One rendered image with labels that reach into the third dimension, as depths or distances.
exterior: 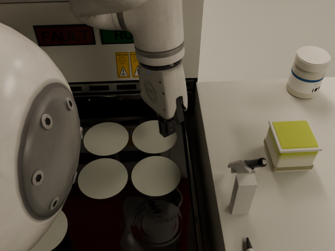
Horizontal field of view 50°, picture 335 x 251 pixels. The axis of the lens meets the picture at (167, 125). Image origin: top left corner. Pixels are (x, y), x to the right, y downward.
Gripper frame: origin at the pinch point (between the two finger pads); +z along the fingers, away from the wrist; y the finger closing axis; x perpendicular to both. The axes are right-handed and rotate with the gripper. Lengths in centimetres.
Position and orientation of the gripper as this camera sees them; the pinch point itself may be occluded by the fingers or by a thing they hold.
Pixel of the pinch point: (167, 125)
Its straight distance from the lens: 72.5
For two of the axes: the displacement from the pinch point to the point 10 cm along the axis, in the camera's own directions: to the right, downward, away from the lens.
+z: 0.8, 7.7, 6.3
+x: 8.3, -4.0, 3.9
